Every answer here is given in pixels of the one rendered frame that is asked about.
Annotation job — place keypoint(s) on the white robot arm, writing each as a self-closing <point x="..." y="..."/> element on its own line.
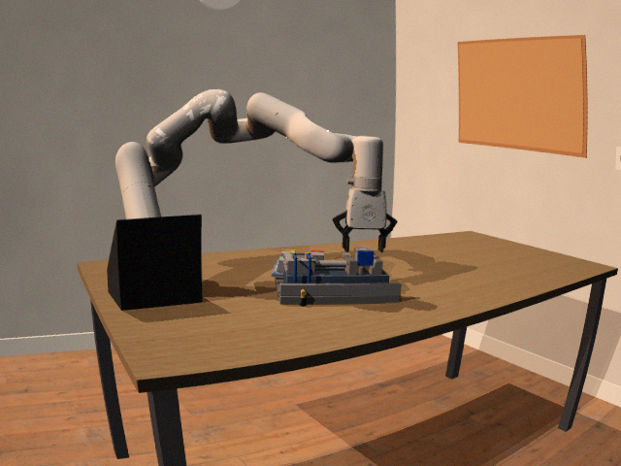
<point x="264" y="112"/>

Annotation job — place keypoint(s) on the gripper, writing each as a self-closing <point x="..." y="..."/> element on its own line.
<point x="365" y="209"/>

